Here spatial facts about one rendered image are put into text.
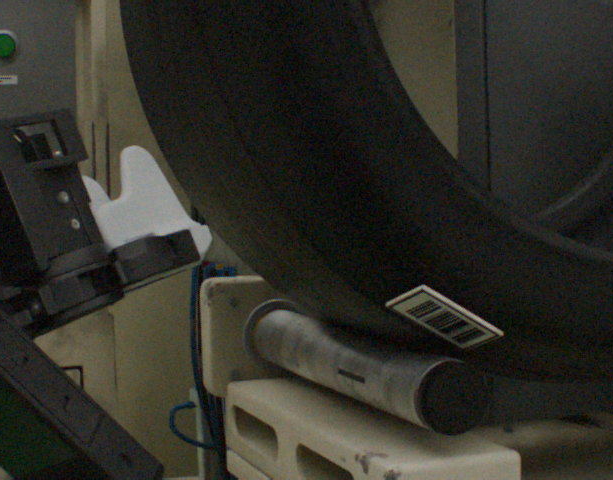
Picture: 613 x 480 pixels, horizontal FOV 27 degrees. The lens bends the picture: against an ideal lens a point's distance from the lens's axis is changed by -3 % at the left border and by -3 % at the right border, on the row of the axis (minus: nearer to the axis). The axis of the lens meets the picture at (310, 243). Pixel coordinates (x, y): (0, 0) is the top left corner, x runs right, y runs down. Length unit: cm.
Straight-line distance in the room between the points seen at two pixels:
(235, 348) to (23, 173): 59
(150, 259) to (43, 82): 86
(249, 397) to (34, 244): 54
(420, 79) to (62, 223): 67
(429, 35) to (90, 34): 37
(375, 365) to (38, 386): 37
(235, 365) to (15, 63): 46
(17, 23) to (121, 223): 84
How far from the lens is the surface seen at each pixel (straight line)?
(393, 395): 79
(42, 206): 50
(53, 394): 49
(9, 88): 136
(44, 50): 137
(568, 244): 77
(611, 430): 115
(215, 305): 106
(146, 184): 57
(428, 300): 74
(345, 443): 82
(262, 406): 98
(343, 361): 87
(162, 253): 52
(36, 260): 49
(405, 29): 114
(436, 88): 115
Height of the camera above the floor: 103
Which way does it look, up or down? 3 degrees down
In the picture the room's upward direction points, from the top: 1 degrees counter-clockwise
